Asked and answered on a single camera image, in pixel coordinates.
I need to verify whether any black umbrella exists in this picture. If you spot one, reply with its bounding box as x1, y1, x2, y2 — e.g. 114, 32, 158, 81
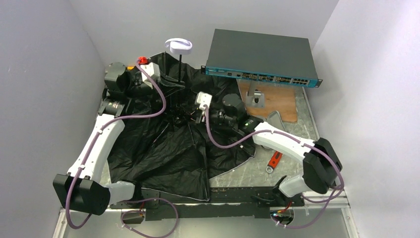
107, 53, 256, 201

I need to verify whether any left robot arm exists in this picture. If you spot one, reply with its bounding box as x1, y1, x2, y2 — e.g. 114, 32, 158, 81
53, 62, 135, 215

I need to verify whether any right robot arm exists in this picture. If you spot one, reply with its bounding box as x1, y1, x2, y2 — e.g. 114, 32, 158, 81
195, 92, 344, 200

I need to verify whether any plywood board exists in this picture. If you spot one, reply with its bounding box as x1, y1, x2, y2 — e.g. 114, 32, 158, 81
246, 82, 298, 123

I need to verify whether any metal switch stand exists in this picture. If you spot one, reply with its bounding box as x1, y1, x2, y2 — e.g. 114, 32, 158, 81
246, 81, 265, 108

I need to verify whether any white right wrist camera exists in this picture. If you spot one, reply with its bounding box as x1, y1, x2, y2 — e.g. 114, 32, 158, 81
195, 91, 212, 111

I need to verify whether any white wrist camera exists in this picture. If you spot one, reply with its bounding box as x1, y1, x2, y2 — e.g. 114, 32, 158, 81
137, 57, 160, 89
195, 91, 212, 111

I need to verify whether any red handled adjustable wrench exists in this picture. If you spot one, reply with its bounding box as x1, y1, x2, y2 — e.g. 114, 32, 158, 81
265, 151, 283, 174

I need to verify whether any grey network switch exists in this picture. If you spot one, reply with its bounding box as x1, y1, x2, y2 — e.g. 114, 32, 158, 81
201, 29, 322, 88

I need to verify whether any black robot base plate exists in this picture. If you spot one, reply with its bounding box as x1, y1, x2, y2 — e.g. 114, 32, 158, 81
110, 186, 305, 221

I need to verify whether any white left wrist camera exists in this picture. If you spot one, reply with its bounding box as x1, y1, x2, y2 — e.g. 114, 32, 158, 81
137, 57, 160, 89

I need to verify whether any aluminium frame rail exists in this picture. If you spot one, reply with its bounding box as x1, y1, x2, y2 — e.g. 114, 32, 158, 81
70, 186, 345, 215

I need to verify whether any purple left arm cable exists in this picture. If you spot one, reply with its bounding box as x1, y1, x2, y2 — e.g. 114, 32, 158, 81
65, 62, 179, 238

